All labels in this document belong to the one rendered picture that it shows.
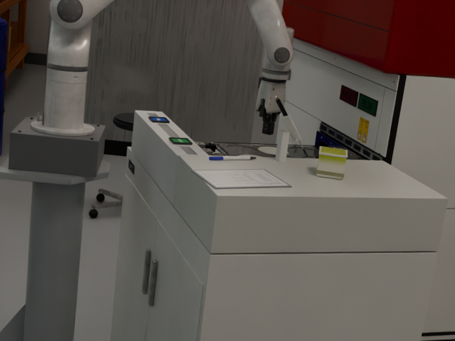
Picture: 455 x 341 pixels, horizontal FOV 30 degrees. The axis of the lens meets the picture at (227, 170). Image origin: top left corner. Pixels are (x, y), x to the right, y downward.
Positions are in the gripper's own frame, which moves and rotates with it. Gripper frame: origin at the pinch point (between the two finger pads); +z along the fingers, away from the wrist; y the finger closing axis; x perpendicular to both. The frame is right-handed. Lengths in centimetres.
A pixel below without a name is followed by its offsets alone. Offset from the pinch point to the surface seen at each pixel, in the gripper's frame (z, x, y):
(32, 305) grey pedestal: 61, -46, 52
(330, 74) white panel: -15.5, 3.7, -29.3
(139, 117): 2.4, -36.7, 18.8
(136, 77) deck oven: 41, -233, -206
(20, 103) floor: 97, -398, -254
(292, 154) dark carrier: 8.3, 6.1, -6.9
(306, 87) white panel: -7.6, -10.6, -39.7
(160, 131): 1.9, -19.5, 29.3
